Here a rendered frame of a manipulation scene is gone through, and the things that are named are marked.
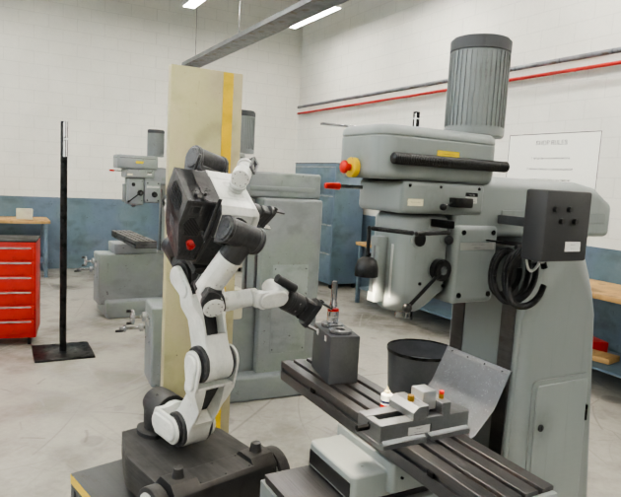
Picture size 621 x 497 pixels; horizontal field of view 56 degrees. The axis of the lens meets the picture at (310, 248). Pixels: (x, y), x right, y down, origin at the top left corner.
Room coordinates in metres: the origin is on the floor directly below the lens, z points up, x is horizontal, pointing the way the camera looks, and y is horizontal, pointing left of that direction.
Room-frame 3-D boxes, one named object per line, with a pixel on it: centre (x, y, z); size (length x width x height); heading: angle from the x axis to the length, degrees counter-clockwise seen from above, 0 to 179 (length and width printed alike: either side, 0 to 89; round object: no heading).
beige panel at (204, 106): (3.36, 0.64, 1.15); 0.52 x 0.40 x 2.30; 119
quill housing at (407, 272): (1.89, -0.32, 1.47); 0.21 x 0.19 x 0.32; 29
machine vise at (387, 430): (1.75, -0.36, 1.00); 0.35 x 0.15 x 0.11; 119
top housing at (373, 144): (1.90, -0.33, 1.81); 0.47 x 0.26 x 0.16; 119
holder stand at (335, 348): (2.26, -0.12, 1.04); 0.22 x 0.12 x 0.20; 17
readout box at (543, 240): (1.74, -0.74, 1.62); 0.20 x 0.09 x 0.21; 119
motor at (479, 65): (2.01, -0.53, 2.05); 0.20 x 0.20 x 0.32
